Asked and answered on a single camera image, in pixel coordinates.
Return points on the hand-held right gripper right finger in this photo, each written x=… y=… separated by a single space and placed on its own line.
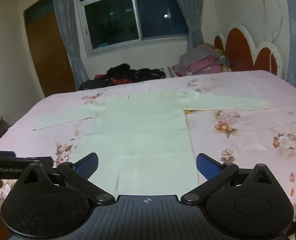
x=207 y=166

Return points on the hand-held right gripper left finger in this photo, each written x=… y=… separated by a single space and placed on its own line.
x=88 y=166

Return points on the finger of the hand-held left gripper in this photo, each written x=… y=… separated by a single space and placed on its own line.
x=46 y=161

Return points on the pale green long-sleeved shirt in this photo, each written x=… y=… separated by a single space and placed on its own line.
x=138 y=135

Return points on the pile of black clothes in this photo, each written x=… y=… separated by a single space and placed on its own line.
x=128 y=73

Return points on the stack of folded clothes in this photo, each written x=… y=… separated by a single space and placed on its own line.
x=202 y=60

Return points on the bed with pink floral sheet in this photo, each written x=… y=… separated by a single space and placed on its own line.
x=250 y=135

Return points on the red garment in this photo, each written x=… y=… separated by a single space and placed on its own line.
x=120 y=81

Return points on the striped blanket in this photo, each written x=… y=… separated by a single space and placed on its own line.
x=169 y=71

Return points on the brown wooden door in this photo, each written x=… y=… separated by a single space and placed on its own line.
x=45 y=55

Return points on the red and white scalloped headboard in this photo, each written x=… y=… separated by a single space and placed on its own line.
x=239 y=47

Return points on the grey-blue curtain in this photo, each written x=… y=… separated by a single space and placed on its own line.
x=68 y=30
x=191 y=10

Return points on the white-framed sliding window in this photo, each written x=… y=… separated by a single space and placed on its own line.
x=113 y=22

